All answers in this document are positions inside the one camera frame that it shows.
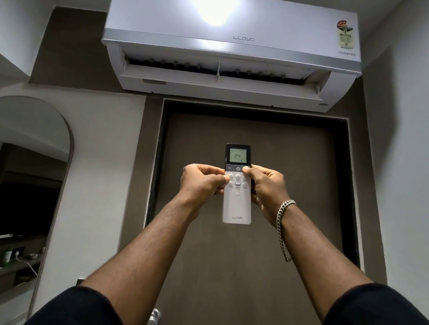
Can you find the person's right hand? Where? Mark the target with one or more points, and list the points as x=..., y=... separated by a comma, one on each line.
x=269, y=191

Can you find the person's left hand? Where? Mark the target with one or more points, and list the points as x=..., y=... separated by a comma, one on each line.
x=196, y=185

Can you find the person's left thumb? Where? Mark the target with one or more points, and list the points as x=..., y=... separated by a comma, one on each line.
x=220, y=180

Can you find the person's right thumb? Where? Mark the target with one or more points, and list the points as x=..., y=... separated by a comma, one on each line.
x=250, y=172

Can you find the white and black remote control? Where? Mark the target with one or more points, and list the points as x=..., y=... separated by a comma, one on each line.
x=237, y=205

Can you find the person's left forearm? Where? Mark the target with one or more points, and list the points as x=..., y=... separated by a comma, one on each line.
x=145, y=260

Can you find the person's right forearm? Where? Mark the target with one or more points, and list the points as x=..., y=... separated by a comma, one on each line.
x=315, y=257

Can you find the brown wooden door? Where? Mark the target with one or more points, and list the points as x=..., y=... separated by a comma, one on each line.
x=232, y=278

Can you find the colourful energy label sticker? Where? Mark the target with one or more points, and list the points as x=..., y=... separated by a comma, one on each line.
x=344, y=33

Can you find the black left sleeve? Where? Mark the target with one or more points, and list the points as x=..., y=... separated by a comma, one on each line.
x=77, y=314

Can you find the black door frame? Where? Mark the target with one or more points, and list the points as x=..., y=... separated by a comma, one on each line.
x=159, y=162

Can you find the white wall air conditioner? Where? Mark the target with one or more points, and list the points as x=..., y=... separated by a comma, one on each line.
x=234, y=24

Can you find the arched wall mirror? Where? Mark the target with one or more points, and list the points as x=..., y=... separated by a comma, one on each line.
x=17, y=169

